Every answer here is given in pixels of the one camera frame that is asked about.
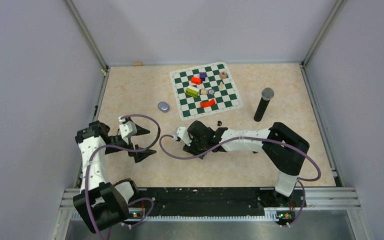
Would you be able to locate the lavender earbud charging case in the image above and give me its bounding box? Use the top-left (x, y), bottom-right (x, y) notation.
top-left (157, 101), bottom-right (170, 113)

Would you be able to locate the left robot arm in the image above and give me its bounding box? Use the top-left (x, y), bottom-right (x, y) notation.
top-left (73, 117), bottom-right (156, 234)

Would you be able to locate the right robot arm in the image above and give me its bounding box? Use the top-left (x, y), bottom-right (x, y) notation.
top-left (174, 120), bottom-right (310, 206)

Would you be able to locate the red arch block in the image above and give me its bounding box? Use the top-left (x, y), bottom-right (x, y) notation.
top-left (200, 98), bottom-right (216, 108)

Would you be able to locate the wooden cylinder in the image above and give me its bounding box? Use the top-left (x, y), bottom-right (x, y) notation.
top-left (200, 88), bottom-right (208, 95)

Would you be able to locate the poker chip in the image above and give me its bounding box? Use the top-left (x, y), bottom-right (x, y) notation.
top-left (207, 89), bottom-right (215, 95)

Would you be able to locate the green white chessboard mat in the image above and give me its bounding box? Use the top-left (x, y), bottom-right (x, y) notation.
top-left (169, 62), bottom-right (244, 121)

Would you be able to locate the green white lego brick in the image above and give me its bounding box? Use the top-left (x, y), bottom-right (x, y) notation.
top-left (185, 86), bottom-right (200, 98)

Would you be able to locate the purple block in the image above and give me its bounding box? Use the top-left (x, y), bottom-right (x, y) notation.
top-left (199, 72), bottom-right (207, 82)

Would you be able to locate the wooden cube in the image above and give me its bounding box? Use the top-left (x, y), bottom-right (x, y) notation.
top-left (219, 71), bottom-right (228, 80)

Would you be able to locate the cork stopper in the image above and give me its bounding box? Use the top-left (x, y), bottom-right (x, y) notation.
top-left (132, 61), bottom-right (143, 67)

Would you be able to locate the black microphone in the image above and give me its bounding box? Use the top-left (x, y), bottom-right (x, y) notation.
top-left (253, 87), bottom-right (275, 122)

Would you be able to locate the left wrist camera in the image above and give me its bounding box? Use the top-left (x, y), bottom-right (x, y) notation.
top-left (118, 116), bottom-right (138, 142)

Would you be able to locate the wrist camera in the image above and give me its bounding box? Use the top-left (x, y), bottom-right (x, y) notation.
top-left (173, 126), bottom-right (192, 146)
top-left (118, 116), bottom-right (138, 142)

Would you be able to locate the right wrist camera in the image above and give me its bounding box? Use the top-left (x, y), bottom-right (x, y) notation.
top-left (173, 126), bottom-right (192, 146)

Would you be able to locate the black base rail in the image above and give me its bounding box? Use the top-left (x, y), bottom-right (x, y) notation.
top-left (138, 187), bottom-right (304, 217)

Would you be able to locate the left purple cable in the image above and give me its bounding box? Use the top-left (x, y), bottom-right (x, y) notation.
top-left (84, 114), bottom-right (162, 240)

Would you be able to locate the purple cable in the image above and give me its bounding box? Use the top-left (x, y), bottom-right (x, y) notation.
top-left (158, 134), bottom-right (322, 229)
top-left (84, 114), bottom-right (162, 240)

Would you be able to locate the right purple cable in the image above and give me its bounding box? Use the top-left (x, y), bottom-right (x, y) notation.
top-left (158, 134), bottom-right (322, 229)

